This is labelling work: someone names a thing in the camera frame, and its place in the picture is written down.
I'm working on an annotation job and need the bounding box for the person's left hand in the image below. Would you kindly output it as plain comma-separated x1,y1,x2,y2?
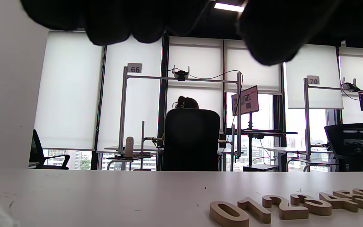
20,0,343,66

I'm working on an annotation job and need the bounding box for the oval wooden number block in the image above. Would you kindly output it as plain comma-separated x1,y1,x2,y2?
209,201,250,227

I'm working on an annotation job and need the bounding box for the straight wooden number block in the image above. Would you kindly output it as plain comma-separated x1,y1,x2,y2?
237,197,272,224

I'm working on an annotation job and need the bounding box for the curved wooden number block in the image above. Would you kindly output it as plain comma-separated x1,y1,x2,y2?
262,195,309,220

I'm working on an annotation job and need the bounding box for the double-curve wooden number block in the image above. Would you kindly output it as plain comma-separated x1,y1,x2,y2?
290,193,332,216

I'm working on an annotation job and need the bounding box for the angular wooden number block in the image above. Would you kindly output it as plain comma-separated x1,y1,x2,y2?
319,192,359,212

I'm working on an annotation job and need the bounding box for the ceiling light strip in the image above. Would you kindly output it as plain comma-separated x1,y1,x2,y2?
214,2,245,13

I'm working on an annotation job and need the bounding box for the cream cylindrical bottle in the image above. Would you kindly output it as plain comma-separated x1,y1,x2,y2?
125,137,135,158

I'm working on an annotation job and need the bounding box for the black high-back office chair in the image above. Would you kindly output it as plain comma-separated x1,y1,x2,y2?
162,109,221,172

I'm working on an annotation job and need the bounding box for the black chair with chrome base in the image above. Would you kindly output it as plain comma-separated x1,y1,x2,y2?
29,129,71,170

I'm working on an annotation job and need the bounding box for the black desk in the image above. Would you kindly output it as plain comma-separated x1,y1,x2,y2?
224,129,298,172

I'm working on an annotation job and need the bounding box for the black mesh office chair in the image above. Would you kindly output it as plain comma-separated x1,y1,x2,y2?
324,124,363,172

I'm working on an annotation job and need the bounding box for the grey metal frame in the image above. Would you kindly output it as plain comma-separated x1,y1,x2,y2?
304,78,363,172
118,66,242,172

